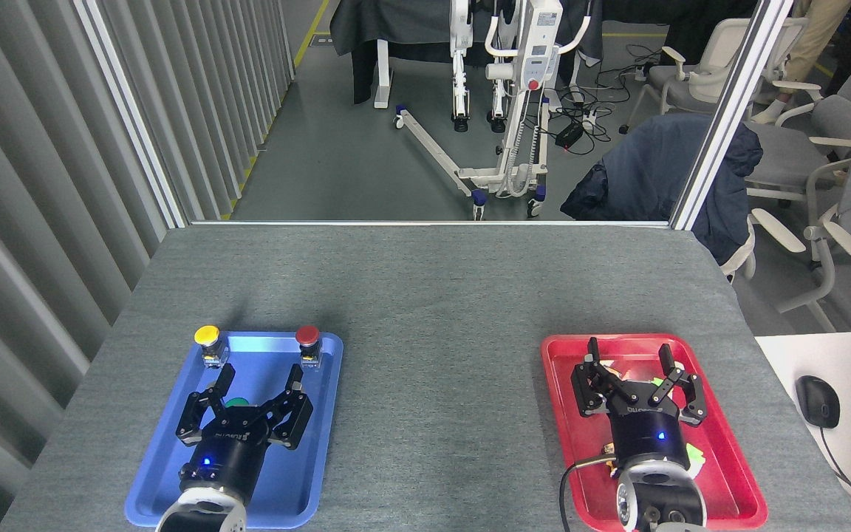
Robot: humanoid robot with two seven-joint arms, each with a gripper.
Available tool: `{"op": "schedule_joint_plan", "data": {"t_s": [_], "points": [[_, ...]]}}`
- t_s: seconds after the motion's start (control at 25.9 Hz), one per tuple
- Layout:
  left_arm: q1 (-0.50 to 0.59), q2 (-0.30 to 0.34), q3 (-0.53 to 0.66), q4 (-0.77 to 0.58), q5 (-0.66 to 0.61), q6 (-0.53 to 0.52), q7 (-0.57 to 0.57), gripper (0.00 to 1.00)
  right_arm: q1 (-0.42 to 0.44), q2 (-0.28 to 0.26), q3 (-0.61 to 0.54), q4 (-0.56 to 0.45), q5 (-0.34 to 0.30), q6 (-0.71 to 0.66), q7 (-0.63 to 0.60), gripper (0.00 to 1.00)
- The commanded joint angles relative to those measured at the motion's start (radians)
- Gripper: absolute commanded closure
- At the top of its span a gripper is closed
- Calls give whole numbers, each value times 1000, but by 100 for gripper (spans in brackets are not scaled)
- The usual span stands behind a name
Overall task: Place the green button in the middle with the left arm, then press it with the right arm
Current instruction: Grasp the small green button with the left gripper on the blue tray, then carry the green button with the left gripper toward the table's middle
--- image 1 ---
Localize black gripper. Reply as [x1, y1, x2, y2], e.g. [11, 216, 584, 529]
[571, 338, 708, 468]
[177, 364, 314, 508]

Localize yellow push button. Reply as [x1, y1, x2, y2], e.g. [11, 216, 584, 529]
[194, 325, 229, 368]

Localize red push button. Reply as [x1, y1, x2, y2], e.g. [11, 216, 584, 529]
[295, 325, 321, 367]

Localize blue plastic tray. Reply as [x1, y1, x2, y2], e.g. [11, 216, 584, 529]
[124, 330, 344, 530]

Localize red plastic tray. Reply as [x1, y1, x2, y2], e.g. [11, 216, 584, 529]
[541, 333, 768, 531]

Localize white desk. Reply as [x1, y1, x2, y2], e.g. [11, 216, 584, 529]
[754, 330, 851, 532]

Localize white jacket-covered office chair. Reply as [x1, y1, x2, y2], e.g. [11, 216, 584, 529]
[720, 218, 759, 284]

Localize black computer mouse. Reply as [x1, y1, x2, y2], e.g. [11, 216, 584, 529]
[796, 375, 841, 430]

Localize dark blue jacket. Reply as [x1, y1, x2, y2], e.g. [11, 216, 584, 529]
[560, 112, 764, 266]

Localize white stand on wheels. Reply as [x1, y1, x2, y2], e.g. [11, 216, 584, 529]
[394, 0, 592, 220]

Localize white legged robot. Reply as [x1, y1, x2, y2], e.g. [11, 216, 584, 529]
[448, 0, 509, 134]

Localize person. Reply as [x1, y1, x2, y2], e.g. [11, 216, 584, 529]
[751, 0, 851, 125]

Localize dark cloth covered table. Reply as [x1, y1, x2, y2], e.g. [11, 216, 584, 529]
[329, 0, 605, 105]

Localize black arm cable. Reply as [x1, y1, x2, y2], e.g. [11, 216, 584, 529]
[560, 456, 616, 532]

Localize silver aluminium post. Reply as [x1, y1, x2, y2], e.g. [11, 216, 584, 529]
[669, 0, 795, 231]
[75, 0, 190, 229]

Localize black floor cables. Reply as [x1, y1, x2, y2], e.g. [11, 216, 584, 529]
[548, 43, 664, 157]

